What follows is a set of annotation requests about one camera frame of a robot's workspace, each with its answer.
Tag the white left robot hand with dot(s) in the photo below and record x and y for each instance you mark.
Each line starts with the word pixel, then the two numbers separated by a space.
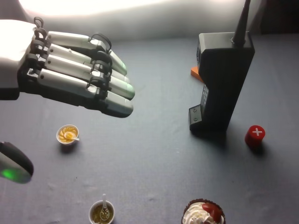
pixel 60 65

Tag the black retro brick phone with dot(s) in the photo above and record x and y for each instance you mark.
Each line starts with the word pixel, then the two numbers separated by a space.
pixel 224 81

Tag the small bowl of orange slices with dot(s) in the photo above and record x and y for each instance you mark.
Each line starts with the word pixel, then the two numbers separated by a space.
pixel 67 135

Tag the white backdrop cloth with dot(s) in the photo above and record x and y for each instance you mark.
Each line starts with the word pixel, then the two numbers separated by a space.
pixel 140 21

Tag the grey table cloth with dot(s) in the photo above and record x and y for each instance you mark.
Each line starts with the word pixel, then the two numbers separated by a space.
pixel 151 151

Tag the orange triangle block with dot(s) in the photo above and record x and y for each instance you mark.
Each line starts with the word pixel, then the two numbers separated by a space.
pixel 195 72

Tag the small bowl of green soup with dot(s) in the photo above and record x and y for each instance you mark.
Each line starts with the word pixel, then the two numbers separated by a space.
pixel 101 212

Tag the toy cupcake with strawberry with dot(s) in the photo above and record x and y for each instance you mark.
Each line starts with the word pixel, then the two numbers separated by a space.
pixel 201 212

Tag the red cylinder with white cross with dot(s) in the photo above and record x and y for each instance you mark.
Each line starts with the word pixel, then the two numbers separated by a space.
pixel 253 138

